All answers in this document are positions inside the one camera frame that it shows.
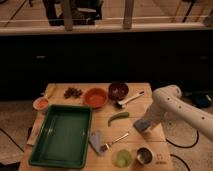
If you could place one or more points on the orange bowl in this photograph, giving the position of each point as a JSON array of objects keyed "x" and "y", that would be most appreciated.
[{"x": 95, "y": 98}]

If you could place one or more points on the small metal cup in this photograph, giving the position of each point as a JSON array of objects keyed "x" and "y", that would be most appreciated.
[{"x": 144, "y": 156}]

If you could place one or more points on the metal fork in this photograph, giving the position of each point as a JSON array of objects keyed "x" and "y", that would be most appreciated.
[{"x": 108, "y": 145}]

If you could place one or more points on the green plastic cup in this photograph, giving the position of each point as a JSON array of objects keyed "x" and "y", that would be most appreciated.
[{"x": 122, "y": 158}]

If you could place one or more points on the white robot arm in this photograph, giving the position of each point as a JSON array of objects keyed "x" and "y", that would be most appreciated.
[{"x": 168, "y": 99}]

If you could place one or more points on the bunch of dark grapes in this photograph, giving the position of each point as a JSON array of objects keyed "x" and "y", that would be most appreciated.
[{"x": 72, "y": 92}]

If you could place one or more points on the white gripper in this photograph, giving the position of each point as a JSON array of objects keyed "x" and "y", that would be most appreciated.
[{"x": 154, "y": 115}]

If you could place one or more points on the green chili pepper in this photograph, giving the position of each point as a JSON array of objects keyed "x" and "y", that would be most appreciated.
[{"x": 117, "y": 116}]

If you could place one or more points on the blue sponge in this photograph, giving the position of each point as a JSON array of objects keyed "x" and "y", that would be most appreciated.
[{"x": 141, "y": 125}]

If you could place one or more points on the yellow banana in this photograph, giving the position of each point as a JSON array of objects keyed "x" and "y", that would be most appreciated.
[{"x": 49, "y": 91}]

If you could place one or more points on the green plastic tray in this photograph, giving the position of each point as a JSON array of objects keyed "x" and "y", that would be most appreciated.
[{"x": 62, "y": 141}]

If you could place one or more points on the dark red bowl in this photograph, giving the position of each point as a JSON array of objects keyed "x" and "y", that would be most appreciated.
[{"x": 118, "y": 90}]

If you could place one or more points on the white handled brush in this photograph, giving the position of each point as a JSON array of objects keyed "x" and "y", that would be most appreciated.
[{"x": 122, "y": 103}]

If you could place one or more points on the grey blue cloth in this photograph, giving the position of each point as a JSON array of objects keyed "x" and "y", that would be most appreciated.
[{"x": 95, "y": 141}]

